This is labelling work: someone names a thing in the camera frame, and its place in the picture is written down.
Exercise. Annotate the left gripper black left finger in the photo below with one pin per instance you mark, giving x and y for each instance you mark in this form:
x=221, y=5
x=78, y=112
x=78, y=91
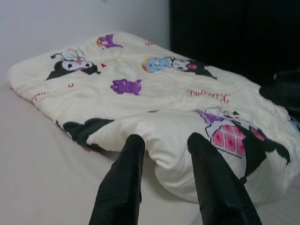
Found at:
x=120, y=189

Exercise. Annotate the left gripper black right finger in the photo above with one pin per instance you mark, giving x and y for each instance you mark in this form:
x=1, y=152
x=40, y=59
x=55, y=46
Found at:
x=219, y=192

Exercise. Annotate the cream cartoon print blanket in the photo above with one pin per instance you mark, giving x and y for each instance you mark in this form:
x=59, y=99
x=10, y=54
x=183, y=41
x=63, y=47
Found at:
x=164, y=105

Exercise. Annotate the cream bed mattress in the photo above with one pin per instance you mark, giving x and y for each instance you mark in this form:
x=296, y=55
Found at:
x=47, y=164

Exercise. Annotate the black wardrobe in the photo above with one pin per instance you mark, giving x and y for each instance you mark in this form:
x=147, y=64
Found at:
x=222, y=28

